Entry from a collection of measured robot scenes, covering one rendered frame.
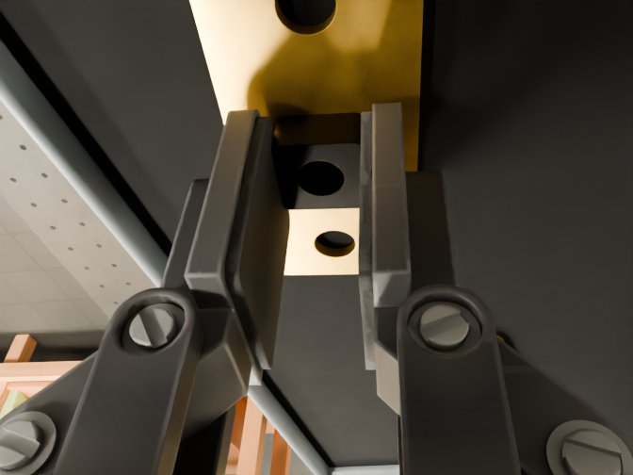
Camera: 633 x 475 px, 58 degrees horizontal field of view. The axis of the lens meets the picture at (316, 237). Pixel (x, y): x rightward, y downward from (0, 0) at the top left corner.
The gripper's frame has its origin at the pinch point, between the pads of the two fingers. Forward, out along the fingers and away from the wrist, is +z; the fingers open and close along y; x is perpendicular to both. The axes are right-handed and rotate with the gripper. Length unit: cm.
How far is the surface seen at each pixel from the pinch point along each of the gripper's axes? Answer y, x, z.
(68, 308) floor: -129, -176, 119
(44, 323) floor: -145, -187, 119
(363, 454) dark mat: 0.0, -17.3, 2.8
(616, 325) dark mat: 7.7, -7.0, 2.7
